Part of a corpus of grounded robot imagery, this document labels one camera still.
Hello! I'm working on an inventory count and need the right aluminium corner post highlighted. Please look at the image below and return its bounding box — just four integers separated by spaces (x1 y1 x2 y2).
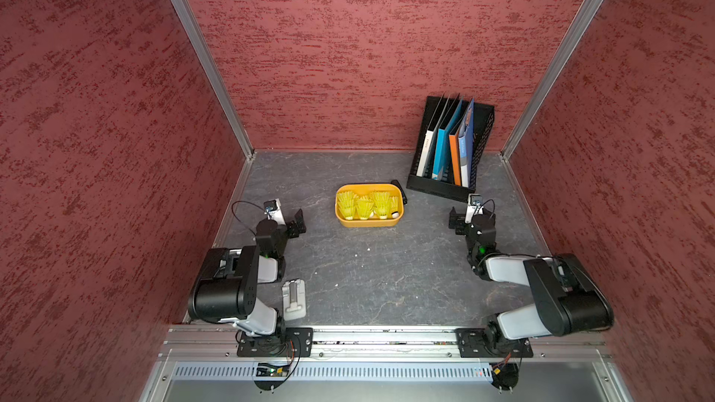
501 0 604 163

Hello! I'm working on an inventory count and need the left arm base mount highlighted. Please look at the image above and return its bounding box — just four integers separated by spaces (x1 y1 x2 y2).
236 327 314 359

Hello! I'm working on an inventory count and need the white book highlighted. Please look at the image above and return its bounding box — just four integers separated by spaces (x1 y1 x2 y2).
416 95 448 177

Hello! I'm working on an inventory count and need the grey white stapler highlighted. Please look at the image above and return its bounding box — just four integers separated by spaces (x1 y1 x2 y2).
281 279 307 321

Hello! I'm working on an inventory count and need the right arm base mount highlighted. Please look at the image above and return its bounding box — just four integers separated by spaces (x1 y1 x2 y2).
454 326 534 359

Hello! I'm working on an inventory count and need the yellow plastic storage box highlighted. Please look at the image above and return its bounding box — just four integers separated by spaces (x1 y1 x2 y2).
334 182 406 228

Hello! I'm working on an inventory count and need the yellow shuttlecock seven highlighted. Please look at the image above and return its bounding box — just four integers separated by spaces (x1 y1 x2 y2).
356 195 374 221

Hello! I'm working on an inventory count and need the left aluminium corner post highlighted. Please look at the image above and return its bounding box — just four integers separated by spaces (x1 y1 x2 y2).
169 0 255 161

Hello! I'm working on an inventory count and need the aluminium corner post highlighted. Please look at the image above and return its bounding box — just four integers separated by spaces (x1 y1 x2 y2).
501 0 604 163
169 0 255 161

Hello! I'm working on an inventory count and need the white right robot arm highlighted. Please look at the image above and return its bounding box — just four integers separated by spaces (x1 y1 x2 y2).
463 210 614 347

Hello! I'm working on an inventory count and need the teal book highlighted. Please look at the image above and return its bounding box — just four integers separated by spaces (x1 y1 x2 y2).
431 94 462 181

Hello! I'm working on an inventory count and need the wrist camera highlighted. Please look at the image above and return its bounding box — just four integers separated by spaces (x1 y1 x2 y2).
465 194 483 224
264 199 286 225

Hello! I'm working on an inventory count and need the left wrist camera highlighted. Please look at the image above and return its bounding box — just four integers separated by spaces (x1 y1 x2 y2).
264 199 286 225

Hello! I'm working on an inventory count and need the yellow shuttlecock one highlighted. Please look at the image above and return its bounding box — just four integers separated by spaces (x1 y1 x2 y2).
372 192 392 220

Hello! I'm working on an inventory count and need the yellow shuttlecock two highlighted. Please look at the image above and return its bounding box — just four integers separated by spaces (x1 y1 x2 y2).
336 191 359 221

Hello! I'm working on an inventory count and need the blue folder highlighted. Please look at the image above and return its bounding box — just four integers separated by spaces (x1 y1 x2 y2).
457 100 475 188

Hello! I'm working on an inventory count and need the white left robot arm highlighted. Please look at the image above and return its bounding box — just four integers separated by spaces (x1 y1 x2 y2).
187 210 306 345

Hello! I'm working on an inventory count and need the yellow shuttlecock three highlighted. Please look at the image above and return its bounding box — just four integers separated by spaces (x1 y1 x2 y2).
390 195 402 219

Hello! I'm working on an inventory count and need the black file holder rack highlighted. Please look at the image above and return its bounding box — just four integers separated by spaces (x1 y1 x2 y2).
407 96 495 201

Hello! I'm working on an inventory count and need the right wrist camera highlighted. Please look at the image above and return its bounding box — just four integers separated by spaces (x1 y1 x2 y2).
465 194 483 224

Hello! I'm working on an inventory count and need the orange spine book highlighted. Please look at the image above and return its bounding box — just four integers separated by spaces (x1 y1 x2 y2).
449 134 462 186

